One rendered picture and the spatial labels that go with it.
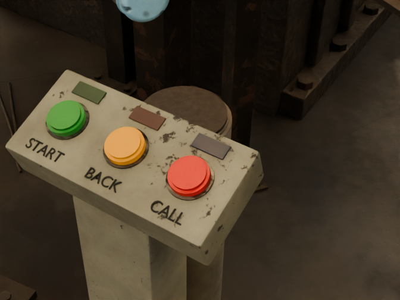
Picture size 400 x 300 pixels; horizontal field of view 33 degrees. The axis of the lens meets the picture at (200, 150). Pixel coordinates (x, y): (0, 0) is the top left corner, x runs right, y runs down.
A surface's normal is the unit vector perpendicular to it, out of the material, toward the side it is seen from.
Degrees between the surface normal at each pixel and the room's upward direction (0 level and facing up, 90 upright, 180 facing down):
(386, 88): 0
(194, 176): 20
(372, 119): 0
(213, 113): 0
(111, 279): 90
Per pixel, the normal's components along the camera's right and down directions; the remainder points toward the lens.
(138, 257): -0.54, 0.56
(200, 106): 0.02, -0.74
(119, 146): -0.17, -0.51
